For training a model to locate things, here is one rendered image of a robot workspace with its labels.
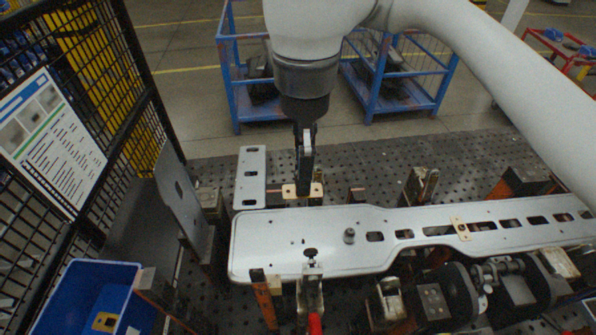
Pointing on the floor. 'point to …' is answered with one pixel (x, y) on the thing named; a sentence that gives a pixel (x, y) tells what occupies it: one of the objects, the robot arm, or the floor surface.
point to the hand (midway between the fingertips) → (302, 178)
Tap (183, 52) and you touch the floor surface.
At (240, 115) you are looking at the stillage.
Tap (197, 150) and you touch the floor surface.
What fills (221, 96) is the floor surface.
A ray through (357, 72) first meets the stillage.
